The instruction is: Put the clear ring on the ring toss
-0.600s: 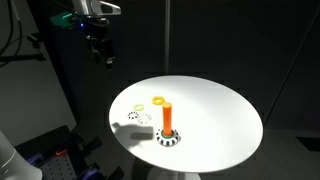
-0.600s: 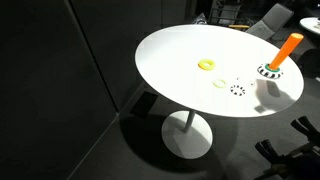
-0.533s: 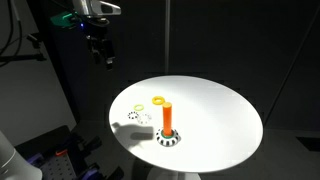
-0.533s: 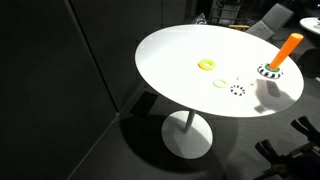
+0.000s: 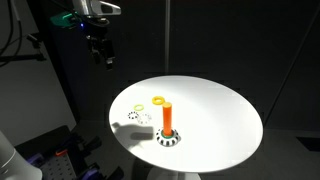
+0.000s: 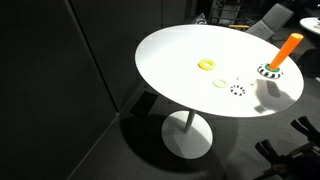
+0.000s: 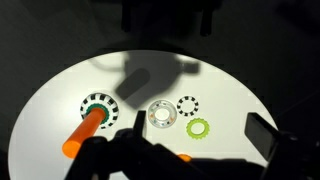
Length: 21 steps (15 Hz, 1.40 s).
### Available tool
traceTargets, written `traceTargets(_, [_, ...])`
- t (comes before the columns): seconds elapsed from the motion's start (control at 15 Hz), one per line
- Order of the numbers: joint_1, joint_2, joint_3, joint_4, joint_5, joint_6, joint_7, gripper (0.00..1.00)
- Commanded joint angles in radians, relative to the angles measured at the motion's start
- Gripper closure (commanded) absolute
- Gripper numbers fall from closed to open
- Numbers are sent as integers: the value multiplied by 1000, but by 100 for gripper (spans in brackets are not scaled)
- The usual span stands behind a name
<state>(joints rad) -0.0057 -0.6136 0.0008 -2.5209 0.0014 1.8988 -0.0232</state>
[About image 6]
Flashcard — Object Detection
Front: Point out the black floor panel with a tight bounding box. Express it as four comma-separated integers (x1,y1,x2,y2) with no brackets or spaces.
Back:
129,91,159,118

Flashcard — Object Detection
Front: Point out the yellow bar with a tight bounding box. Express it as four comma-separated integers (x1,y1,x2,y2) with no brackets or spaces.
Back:
228,24,251,30

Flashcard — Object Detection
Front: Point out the black spring clamp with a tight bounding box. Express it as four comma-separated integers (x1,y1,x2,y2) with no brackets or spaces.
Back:
289,115,320,148
254,139,294,168

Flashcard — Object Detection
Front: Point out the grey chair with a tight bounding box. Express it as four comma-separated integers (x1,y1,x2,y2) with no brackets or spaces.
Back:
245,3,295,42

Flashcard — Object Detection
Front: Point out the white round side table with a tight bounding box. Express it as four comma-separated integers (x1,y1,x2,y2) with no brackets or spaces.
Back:
299,16,320,36

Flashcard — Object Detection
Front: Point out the yellow orange ring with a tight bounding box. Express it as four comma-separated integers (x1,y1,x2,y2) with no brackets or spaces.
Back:
197,58,216,71

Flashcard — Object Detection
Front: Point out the lime green toothed ring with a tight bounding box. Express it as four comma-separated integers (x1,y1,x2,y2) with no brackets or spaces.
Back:
212,78,228,89

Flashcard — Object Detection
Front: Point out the white table pedestal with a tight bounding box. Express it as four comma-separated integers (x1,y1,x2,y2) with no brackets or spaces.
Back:
161,109,214,160

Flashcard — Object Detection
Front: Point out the small black white striped ring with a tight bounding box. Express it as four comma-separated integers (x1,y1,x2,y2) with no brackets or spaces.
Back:
229,84,246,97

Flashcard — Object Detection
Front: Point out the dark metal chair frame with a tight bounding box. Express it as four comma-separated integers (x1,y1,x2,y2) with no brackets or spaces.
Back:
209,0,246,26

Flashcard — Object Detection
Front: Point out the large black white striped ring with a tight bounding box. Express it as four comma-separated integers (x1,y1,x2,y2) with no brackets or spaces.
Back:
256,63,284,80

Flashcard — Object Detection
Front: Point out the orange ring toss peg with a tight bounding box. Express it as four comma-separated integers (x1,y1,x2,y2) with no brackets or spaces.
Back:
269,32,305,72

